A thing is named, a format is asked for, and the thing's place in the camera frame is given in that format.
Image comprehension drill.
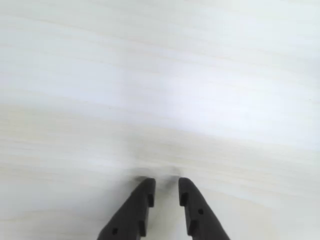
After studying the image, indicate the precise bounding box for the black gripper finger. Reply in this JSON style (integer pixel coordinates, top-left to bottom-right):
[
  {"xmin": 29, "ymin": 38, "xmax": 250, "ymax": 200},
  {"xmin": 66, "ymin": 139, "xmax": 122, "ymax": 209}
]
[
  {"xmin": 178, "ymin": 177, "xmax": 231, "ymax": 240},
  {"xmin": 96, "ymin": 177, "xmax": 156, "ymax": 240}
]

